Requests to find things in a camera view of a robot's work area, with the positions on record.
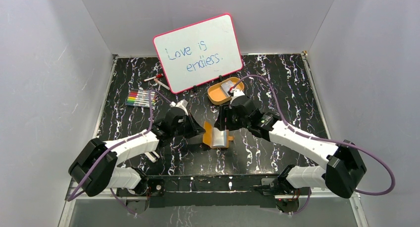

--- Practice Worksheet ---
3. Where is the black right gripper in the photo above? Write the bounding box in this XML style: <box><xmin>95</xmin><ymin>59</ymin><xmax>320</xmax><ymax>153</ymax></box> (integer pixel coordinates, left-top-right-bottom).
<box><xmin>213</xmin><ymin>105</ymin><xmax>250</xmax><ymax>131</ymax></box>

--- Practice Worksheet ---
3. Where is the orange leather card holder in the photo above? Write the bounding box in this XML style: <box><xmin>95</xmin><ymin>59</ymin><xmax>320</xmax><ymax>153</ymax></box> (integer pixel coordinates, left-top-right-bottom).
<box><xmin>202</xmin><ymin>121</ymin><xmax>234</xmax><ymax>149</ymax></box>

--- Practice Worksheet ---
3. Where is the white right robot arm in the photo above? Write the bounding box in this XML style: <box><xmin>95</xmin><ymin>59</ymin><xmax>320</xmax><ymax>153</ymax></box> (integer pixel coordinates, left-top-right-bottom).
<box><xmin>214</xmin><ymin>95</ymin><xmax>367</xmax><ymax>198</ymax></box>

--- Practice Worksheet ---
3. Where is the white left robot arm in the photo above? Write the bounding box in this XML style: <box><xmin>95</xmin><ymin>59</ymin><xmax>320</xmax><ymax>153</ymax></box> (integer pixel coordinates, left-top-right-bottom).
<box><xmin>68</xmin><ymin>107</ymin><xmax>205</xmax><ymax>199</ymax></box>

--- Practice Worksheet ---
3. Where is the card with black stripe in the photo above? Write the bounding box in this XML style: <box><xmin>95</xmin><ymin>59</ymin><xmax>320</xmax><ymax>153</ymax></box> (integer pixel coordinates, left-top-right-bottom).
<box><xmin>220</xmin><ymin>80</ymin><xmax>234</xmax><ymax>97</ymax></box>

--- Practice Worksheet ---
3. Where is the orange oval tray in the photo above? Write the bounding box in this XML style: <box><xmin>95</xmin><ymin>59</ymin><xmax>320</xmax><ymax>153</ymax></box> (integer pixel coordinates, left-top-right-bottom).
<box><xmin>207</xmin><ymin>77</ymin><xmax>240</xmax><ymax>105</ymax></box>

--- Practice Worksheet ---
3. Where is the small white object on table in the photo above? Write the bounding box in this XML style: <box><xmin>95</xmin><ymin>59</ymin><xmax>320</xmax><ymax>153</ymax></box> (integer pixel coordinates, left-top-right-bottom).
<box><xmin>144</xmin><ymin>151</ymin><xmax>160</xmax><ymax>163</ymax></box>

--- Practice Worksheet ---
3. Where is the white marker pen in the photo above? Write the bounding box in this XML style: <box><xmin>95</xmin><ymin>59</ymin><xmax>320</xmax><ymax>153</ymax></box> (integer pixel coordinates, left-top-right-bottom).
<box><xmin>154</xmin><ymin>78</ymin><xmax>170</xmax><ymax>91</ymax></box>

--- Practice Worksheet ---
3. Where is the pack of coloured markers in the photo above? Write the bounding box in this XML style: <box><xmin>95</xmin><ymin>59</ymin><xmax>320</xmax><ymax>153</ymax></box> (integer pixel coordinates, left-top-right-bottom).
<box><xmin>125</xmin><ymin>89</ymin><xmax>156</xmax><ymax>108</ymax></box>

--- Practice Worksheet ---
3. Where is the red capped marker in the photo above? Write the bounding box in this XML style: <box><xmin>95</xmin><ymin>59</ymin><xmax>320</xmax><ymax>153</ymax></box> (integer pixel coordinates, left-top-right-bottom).
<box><xmin>144</xmin><ymin>73</ymin><xmax>163</xmax><ymax>82</ymax></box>

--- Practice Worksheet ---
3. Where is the pink framed whiteboard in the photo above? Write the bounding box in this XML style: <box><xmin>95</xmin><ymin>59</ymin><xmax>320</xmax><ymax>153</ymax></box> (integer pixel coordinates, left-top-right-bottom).
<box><xmin>153</xmin><ymin>13</ymin><xmax>243</xmax><ymax>94</ymax></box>

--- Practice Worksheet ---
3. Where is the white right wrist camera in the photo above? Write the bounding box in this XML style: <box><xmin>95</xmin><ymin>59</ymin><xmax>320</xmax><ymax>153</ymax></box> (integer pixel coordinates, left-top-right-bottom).
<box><xmin>230</xmin><ymin>88</ymin><xmax>245</xmax><ymax>104</ymax></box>

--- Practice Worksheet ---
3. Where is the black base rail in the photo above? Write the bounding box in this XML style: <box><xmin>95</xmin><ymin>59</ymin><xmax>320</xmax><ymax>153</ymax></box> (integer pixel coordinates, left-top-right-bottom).
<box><xmin>116</xmin><ymin>174</ymin><xmax>309</xmax><ymax>213</ymax></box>

